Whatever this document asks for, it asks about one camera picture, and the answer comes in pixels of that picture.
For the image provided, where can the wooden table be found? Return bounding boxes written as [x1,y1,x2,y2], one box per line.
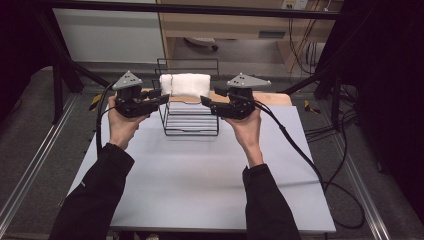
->
[139,87,293,107]

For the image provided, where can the left hand-held gripper black cable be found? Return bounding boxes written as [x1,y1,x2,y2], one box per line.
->
[95,83,116,156]

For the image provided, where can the white cabinet panel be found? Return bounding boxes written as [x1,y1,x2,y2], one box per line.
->
[52,8,166,64]

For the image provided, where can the hand-held gripper black cable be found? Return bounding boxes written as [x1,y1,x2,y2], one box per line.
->
[95,83,116,156]
[253,99,366,230]

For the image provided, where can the bundle of black floor cables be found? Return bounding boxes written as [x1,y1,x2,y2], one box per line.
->
[304,84,359,144]

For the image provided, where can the aluminium floor rail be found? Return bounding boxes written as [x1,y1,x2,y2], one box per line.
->
[0,94,79,228]
[328,133,391,240]

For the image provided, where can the white chair base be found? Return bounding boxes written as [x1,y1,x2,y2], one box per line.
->
[184,36,219,52]

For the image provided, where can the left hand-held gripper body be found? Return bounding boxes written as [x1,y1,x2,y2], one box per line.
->
[112,70,159,118]

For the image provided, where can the light wooden desk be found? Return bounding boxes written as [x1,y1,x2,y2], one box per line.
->
[156,0,344,73]

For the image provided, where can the person's right hand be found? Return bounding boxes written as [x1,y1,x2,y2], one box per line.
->
[222,108,264,168]

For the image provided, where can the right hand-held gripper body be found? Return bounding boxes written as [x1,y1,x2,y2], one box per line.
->
[211,73,272,120]

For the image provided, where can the black curtain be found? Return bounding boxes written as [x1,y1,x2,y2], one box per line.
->
[0,0,58,118]
[333,0,424,214]

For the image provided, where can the yellow black floor tape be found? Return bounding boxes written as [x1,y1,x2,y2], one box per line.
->
[303,99,321,115]
[88,93,103,112]

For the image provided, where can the right hand-held gripper black cable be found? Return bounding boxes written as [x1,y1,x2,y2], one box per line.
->
[253,99,366,230]

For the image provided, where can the person's left hand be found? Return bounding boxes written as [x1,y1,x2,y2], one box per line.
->
[107,95,150,151]

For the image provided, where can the hanging desk cables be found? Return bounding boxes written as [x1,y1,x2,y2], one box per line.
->
[288,16,329,76]

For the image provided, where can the black wire rack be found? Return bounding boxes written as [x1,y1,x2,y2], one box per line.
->
[151,58,220,137]

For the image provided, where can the white wall outlet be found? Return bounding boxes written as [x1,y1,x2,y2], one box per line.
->
[281,0,309,10]

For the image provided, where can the white towel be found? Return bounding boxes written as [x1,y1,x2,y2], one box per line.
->
[159,73,212,98]

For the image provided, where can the black metal frame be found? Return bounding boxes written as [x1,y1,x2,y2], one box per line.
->
[33,0,354,131]

